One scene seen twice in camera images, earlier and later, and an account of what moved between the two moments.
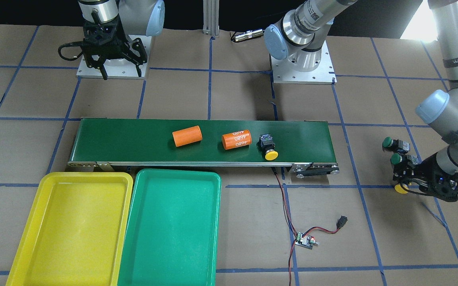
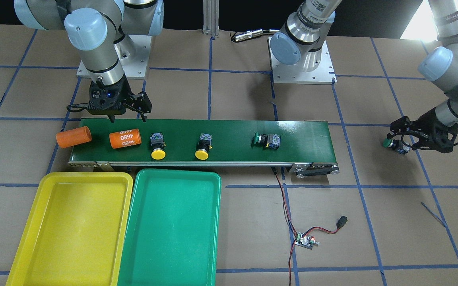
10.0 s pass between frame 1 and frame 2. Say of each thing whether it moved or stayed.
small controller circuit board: stayed
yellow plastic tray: stayed
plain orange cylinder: moved
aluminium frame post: stayed
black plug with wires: stayed
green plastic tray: stayed
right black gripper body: moved
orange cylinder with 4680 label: moved
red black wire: stayed
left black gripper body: moved
